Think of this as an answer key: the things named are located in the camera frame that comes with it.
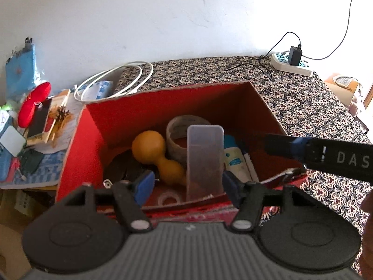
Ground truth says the black charger adapter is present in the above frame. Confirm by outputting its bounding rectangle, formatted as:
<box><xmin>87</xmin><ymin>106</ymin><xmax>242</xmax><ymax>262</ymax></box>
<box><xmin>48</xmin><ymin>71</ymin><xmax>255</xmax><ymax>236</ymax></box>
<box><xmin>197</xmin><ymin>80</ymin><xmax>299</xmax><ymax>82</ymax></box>
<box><xmin>288</xmin><ymin>45</ymin><xmax>303</xmax><ymax>66</ymax></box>

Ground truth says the floral patterned cloth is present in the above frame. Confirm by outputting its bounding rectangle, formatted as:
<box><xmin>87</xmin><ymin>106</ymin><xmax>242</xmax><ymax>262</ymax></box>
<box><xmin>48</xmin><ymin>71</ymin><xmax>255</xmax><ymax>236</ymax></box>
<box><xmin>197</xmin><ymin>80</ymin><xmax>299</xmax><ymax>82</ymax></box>
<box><xmin>112</xmin><ymin>55</ymin><xmax>373</xmax><ymax>269</ymax></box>

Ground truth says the white printed tape roll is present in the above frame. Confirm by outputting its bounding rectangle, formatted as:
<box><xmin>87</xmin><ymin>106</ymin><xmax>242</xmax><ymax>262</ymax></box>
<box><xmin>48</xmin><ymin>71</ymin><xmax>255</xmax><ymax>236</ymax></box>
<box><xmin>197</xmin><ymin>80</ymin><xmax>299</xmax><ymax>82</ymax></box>
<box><xmin>166</xmin><ymin>115</ymin><xmax>212</xmax><ymax>167</ymax></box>

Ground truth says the white cable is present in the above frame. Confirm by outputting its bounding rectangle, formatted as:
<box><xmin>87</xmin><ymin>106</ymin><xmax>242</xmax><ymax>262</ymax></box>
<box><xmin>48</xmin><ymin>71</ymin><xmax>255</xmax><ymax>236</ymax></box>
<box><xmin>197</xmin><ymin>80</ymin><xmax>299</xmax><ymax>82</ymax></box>
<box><xmin>74</xmin><ymin>61</ymin><xmax>154</xmax><ymax>103</ymax></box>

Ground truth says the red cardboard box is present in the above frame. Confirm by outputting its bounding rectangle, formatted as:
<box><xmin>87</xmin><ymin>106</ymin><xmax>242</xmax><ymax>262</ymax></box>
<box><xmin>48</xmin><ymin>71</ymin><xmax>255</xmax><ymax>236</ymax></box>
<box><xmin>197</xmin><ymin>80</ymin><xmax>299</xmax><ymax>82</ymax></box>
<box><xmin>55</xmin><ymin>81</ymin><xmax>308</xmax><ymax>231</ymax></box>

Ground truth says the dark green pouch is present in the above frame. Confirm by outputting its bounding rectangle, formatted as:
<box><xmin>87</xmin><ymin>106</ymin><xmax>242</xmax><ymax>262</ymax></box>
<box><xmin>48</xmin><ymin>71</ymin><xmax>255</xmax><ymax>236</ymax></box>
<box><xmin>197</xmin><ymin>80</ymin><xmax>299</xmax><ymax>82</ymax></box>
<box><xmin>18</xmin><ymin>148</ymin><xmax>45</xmax><ymax>176</ymax></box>

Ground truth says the red pouch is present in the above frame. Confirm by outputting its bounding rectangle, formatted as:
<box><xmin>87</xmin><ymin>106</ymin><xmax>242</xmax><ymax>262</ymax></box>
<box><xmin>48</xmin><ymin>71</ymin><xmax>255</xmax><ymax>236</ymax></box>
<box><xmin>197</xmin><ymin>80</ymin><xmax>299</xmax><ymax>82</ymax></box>
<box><xmin>18</xmin><ymin>82</ymin><xmax>52</xmax><ymax>128</ymax></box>

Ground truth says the blue bag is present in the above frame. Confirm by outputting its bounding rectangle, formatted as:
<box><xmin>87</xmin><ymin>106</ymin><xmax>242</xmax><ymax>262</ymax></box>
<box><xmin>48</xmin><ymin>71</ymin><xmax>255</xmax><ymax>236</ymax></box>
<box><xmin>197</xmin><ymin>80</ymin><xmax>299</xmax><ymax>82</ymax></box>
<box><xmin>5</xmin><ymin>37</ymin><xmax>40</xmax><ymax>100</ymax></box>

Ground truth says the black phone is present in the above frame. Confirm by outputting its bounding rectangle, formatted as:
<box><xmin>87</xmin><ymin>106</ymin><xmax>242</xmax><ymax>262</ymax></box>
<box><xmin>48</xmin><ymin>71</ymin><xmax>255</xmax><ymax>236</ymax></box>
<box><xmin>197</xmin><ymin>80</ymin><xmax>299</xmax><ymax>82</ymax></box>
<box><xmin>27</xmin><ymin>98</ymin><xmax>52</xmax><ymax>138</ymax></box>

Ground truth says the white whiteboard marker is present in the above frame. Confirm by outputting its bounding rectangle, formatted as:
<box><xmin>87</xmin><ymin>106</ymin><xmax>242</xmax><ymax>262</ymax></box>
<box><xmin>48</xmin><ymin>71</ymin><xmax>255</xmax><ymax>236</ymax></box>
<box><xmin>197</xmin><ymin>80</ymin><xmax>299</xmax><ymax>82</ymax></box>
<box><xmin>241</xmin><ymin>148</ymin><xmax>260</xmax><ymax>182</ymax></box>

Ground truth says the white power strip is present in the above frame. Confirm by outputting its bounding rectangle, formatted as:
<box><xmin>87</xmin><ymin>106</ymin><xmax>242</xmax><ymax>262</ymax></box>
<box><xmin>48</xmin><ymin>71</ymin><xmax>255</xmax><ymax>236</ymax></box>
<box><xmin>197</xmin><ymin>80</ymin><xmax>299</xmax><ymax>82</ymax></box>
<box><xmin>269</xmin><ymin>52</ymin><xmax>314</xmax><ymax>77</ymax></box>

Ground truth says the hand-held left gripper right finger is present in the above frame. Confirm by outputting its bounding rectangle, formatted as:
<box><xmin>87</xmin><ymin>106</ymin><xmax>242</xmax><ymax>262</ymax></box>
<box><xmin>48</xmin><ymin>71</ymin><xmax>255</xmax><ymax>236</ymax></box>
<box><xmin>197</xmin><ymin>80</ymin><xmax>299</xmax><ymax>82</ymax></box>
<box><xmin>222</xmin><ymin>171</ymin><xmax>318</xmax><ymax>234</ymax></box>

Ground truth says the white bottle with blue cap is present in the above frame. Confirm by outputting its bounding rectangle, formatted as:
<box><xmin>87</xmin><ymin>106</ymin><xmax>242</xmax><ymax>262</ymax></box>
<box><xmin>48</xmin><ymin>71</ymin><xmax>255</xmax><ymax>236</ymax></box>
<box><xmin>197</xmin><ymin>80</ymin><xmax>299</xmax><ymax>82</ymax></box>
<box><xmin>223</xmin><ymin>135</ymin><xmax>253</xmax><ymax>183</ymax></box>

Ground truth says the tan book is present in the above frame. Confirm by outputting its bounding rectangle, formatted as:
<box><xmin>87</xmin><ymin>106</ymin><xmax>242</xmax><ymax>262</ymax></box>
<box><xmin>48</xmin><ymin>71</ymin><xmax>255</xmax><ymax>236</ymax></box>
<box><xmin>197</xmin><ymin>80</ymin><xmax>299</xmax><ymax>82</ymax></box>
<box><xmin>26</xmin><ymin>89</ymin><xmax>72</xmax><ymax>145</ymax></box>

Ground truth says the white ring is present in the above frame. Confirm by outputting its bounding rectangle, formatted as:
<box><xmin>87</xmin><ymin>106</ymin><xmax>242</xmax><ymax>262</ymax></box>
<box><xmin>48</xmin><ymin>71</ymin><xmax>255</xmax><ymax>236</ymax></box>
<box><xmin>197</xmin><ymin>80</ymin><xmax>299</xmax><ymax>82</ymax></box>
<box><xmin>158</xmin><ymin>192</ymin><xmax>182</xmax><ymax>207</ymax></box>

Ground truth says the dark object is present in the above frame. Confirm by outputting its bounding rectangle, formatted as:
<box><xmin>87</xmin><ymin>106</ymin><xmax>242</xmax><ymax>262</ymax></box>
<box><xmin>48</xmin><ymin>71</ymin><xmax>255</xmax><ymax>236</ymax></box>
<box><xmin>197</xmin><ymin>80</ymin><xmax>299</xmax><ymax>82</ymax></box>
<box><xmin>104</xmin><ymin>151</ymin><xmax>154</xmax><ymax>188</ymax></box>

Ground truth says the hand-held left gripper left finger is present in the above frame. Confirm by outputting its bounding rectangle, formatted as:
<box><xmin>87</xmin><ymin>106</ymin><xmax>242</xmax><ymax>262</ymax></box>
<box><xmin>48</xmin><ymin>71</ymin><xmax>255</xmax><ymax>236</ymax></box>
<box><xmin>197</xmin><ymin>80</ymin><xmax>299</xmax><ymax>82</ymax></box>
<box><xmin>55</xmin><ymin>170</ymin><xmax>156</xmax><ymax>234</ymax></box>

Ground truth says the black power cord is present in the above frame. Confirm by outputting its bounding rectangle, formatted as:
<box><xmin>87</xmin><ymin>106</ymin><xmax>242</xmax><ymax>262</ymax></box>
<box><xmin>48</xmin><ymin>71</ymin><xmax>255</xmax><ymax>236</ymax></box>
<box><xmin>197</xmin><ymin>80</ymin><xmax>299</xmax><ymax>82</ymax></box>
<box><xmin>302</xmin><ymin>0</ymin><xmax>356</xmax><ymax>60</ymax></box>

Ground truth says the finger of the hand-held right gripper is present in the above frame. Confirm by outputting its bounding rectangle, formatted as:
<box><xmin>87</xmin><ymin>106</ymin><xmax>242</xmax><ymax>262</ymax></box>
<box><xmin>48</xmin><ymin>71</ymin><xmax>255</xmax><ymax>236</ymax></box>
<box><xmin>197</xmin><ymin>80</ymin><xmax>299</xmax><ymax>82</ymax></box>
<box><xmin>263</xmin><ymin>133</ymin><xmax>373</xmax><ymax>183</ymax></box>

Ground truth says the clear plastic case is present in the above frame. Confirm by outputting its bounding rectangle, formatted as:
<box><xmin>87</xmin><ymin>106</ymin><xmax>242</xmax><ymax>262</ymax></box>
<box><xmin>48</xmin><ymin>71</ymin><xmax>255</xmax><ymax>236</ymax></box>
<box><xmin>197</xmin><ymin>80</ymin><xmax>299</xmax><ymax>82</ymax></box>
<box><xmin>186</xmin><ymin>124</ymin><xmax>225</xmax><ymax>202</ymax></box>

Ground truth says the tan wooden gourd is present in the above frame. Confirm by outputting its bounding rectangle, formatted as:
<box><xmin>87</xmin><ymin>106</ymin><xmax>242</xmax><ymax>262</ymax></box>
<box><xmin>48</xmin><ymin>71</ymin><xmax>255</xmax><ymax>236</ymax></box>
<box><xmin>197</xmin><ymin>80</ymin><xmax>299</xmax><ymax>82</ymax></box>
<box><xmin>131</xmin><ymin>130</ymin><xmax>187</xmax><ymax>186</ymax></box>

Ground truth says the brown cardboard box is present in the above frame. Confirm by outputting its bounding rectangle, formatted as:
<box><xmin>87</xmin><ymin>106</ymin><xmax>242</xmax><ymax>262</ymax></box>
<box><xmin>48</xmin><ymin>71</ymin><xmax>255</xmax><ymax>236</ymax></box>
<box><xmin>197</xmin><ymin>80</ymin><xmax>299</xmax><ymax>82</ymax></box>
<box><xmin>323</xmin><ymin>74</ymin><xmax>363</xmax><ymax>108</ymax></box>

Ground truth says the white square card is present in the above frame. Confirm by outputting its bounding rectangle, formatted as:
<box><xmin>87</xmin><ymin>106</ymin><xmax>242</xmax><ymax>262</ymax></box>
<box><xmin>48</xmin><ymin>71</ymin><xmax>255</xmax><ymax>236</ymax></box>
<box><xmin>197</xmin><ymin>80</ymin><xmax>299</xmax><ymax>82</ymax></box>
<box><xmin>0</xmin><ymin>125</ymin><xmax>26</xmax><ymax>156</ymax></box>

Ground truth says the pink cloth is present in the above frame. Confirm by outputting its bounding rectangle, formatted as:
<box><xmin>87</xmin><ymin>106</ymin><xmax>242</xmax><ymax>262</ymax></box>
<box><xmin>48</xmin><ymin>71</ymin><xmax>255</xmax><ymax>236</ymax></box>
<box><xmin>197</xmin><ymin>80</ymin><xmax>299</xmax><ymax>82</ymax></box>
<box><xmin>349</xmin><ymin>87</ymin><xmax>365</xmax><ymax>115</ymax></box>

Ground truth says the person's right forearm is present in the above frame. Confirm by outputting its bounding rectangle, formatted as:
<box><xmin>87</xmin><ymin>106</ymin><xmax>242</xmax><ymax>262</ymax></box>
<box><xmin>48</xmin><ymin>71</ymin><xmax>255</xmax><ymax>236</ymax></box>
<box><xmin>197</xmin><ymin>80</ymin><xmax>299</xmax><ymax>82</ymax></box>
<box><xmin>360</xmin><ymin>187</ymin><xmax>373</xmax><ymax>280</ymax></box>

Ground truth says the blue and white packet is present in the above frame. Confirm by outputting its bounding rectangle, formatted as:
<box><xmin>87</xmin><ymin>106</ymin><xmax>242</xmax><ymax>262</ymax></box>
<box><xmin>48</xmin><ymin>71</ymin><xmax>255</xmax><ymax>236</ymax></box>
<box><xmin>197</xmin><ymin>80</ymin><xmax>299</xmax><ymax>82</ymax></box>
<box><xmin>82</xmin><ymin>80</ymin><xmax>114</xmax><ymax>100</ymax></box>

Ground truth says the blue checked cloth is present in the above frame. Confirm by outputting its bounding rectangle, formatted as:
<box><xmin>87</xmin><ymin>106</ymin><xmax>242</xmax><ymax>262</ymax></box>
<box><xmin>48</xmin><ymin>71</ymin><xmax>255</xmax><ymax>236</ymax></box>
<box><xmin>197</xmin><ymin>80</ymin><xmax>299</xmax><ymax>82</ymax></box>
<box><xmin>0</xmin><ymin>149</ymin><xmax>71</xmax><ymax>188</ymax></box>

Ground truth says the large cardboard box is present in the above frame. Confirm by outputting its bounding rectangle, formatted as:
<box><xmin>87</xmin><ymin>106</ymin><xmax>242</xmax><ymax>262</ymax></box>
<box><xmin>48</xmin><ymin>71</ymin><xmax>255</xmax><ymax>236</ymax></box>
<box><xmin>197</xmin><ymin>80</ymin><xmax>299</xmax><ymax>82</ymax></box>
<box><xmin>0</xmin><ymin>189</ymin><xmax>56</xmax><ymax>270</ymax></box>

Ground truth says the thin black charger cable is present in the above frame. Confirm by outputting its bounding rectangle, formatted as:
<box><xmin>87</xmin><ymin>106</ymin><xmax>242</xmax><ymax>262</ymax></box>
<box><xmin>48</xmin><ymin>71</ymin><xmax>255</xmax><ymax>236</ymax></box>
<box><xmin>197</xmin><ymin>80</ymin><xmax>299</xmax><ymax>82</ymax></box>
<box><xmin>225</xmin><ymin>31</ymin><xmax>302</xmax><ymax>80</ymax></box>

